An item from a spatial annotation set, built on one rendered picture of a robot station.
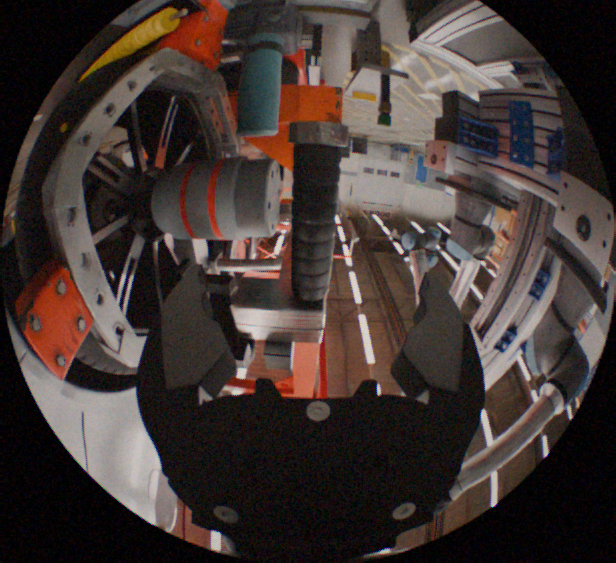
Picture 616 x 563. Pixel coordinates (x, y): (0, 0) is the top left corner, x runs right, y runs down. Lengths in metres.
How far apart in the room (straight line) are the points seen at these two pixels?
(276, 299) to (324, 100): 0.68
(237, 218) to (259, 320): 0.15
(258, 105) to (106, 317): 0.41
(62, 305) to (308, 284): 0.23
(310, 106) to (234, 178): 0.52
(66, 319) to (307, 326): 0.24
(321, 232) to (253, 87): 0.35
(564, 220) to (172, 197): 0.58
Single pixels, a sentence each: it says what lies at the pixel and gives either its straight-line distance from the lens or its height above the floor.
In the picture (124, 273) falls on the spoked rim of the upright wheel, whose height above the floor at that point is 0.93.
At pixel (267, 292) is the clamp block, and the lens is 0.21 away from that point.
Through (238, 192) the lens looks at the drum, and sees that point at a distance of 0.30.
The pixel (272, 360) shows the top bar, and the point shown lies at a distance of 0.23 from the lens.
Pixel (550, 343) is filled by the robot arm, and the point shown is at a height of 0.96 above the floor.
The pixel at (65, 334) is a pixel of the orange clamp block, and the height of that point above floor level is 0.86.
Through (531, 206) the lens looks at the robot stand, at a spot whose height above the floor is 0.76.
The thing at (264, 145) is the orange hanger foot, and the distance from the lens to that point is 0.80.
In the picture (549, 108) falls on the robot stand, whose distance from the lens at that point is 0.57.
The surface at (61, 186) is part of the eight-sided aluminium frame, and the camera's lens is 0.21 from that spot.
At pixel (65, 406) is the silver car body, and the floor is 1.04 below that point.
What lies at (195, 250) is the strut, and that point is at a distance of 0.41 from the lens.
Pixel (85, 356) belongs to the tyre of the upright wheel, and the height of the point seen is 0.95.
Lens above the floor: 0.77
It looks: 30 degrees up
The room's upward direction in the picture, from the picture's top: 177 degrees counter-clockwise
